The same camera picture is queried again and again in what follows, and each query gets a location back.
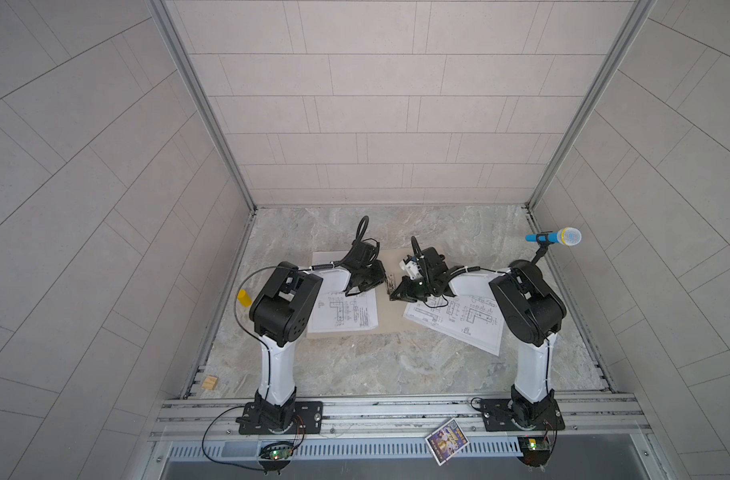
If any metal folder clip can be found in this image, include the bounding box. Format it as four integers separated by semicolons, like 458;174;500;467
386;274;398;294

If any drawing paper sheet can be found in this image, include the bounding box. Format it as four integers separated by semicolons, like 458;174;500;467
306;250;380;335
403;270;505;356

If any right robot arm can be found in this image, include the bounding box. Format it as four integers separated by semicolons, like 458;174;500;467
390;242;567;433

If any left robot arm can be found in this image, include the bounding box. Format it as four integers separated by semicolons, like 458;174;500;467
249;238;386;431

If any yellow cylinder block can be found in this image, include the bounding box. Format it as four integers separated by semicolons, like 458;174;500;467
236;289;253;308

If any blue yellow microphone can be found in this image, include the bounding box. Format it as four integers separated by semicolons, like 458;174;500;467
525;227;582;247

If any colourful card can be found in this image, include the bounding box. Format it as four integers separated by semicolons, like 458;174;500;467
425;419;469;466

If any small wooden block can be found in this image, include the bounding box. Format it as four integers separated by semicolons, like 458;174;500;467
200;375;219;391

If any right circuit board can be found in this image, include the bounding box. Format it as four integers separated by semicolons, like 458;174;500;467
517;437;552;467

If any left green circuit board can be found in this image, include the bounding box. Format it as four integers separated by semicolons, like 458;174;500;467
259;441;295;461

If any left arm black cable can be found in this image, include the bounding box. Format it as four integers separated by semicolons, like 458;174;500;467
232;265;279;361

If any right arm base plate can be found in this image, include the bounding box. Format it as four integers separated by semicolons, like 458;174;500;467
479;393;565;432

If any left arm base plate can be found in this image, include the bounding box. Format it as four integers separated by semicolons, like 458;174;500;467
236;399;324;435

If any aluminium rail frame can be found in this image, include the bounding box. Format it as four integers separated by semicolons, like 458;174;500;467
144;391;652;442

